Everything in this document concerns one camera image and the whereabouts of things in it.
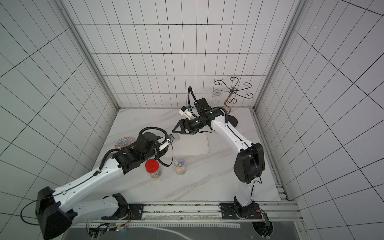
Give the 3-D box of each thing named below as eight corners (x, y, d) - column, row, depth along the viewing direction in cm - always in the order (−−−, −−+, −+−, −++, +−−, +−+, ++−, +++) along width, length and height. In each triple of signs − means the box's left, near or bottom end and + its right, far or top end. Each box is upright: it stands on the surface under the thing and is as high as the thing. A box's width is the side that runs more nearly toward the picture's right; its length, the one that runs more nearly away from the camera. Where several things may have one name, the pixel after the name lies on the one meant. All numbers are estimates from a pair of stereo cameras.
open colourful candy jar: (175, 175, 87) (173, 169, 80) (175, 164, 91) (174, 158, 84) (186, 175, 87) (185, 169, 80) (186, 164, 91) (185, 158, 84)
